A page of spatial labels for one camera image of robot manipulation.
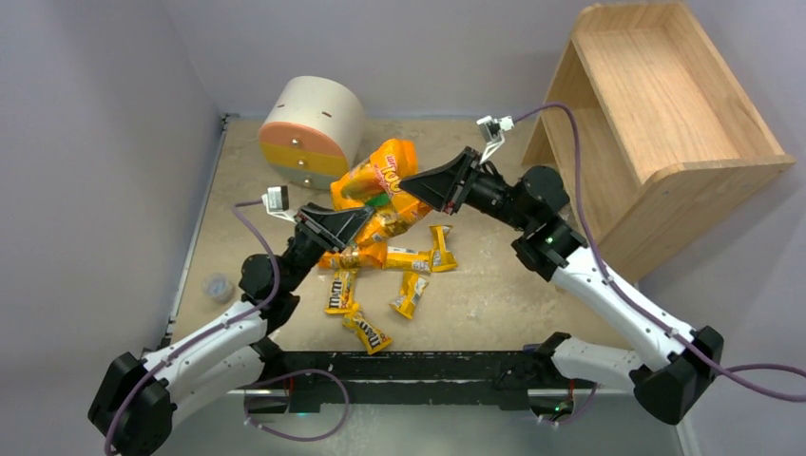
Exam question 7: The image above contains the large orange candy bag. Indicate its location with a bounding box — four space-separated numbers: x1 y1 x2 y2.
330 139 431 220
317 204 432 270

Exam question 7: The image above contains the yellow candy pack horizontal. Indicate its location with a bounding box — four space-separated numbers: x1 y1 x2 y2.
384 246 432 274

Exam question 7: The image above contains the yellow candy pack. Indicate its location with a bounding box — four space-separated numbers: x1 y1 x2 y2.
430 225 458 273
390 272 429 319

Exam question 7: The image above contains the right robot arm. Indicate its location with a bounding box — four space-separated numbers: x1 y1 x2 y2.
400 147 724 425

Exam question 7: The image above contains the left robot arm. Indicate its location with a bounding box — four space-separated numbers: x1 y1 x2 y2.
87 203 374 455

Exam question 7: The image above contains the wooden shelf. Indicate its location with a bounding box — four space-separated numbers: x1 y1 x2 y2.
522 3 795 282

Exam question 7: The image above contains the yellow M&M pack left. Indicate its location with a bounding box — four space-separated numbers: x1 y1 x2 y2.
324 269 359 314

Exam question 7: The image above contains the yellow m&m pack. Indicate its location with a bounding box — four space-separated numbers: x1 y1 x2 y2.
324 269 359 314
342 308 393 355

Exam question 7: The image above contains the round pastel drawer cabinet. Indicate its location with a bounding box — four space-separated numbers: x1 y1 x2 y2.
258 76 365 192

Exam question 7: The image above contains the yellow M&M pack front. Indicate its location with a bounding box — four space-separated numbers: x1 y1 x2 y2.
342 308 393 355

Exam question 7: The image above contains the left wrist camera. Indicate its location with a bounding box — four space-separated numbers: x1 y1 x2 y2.
261 185 295 223

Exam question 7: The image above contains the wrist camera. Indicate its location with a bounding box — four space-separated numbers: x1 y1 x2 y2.
261 185 295 223
476 116 514 164

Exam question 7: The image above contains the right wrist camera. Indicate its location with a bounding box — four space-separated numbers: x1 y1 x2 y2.
476 116 514 164

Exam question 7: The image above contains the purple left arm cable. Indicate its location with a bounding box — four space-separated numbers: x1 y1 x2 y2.
102 199 281 456

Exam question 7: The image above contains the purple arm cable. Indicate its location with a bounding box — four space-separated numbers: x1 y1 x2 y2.
102 199 281 456
512 102 806 404

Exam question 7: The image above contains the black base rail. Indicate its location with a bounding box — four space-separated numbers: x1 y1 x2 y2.
258 351 590 413

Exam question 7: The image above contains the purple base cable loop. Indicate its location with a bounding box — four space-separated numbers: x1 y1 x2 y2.
242 369 352 443

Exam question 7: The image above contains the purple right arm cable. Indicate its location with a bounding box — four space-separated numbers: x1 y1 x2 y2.
512 102 806 404

